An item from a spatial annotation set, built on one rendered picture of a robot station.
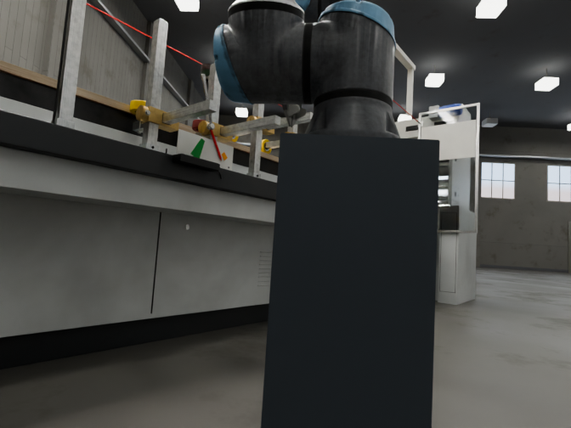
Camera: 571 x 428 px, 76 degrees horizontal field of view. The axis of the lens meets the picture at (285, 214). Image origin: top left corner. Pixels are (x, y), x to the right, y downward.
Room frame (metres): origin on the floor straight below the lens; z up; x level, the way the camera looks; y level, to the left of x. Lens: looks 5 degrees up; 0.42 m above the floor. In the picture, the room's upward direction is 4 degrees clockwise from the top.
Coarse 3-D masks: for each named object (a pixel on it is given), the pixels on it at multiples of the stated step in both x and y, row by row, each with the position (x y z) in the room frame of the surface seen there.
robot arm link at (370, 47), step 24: (312, 24) 0.64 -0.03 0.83; (336, 24) 0.63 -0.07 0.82; (360, 24) 0.61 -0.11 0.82; (384, 24) 0.62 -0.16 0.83; (312, 48) 0.62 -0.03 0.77; (336, 48) 0.62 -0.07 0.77; (360, 48) 0.61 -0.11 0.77; (384, 48) 0.63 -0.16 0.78; (312, 72) 0.64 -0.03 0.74; (336, 72) 0.62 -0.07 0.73; (360, 72) 0.61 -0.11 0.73; (384, 72) 0.63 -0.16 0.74; (312, 96) 0.68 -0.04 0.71
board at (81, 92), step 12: (0, 60) 1.02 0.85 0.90; (12, 72) 1.04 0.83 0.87; (24, 72) 1.06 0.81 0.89; (36, 72) 1.09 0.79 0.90; (48, 84) 1.12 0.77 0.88; (84, 96) 1.20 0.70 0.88; (96, 96) 1.23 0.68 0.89; (120, 108) 1.29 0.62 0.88; (192, 132) 1.54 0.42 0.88; (228, 144) 1.70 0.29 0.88; (240, 144) 1.76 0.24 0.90; (264, 156) 1.90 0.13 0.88
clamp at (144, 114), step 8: (136, 112) 1.17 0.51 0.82; (144, 112) 1.15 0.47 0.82; (152, 112) 1.17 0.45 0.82; (160, 112) 1.19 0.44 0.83; (144, 120) 1.16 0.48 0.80; (152, 120) 1.17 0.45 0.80; (160, 120) 1.19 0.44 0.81; (160, 128) 1.24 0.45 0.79; (168, 128) 1.23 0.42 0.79; (176, 128) 1.24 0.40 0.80
